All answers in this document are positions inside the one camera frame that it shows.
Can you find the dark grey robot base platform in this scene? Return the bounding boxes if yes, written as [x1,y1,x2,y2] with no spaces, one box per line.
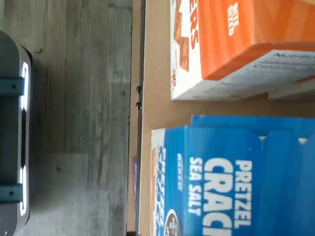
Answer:
[0,30,33,235]

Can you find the wooden shelf board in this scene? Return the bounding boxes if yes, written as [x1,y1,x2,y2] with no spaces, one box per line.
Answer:
[137,0,315,236]

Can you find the blue cardboard box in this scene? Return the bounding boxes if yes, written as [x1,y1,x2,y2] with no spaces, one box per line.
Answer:
[191,114,315,139]

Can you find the blue pretzel crackers box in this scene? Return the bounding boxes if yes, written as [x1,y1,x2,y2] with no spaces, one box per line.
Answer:
[150,125,315,236]

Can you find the orange bite sized cracker box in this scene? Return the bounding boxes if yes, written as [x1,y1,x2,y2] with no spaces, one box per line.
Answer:
[169,0,315,102]

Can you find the silver platform edge rail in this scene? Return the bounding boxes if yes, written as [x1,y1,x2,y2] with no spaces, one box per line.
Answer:
[19,60,30,217]

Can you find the teal metal mounting frame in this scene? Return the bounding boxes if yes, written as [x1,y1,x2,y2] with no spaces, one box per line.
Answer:
[0,76,25,203]

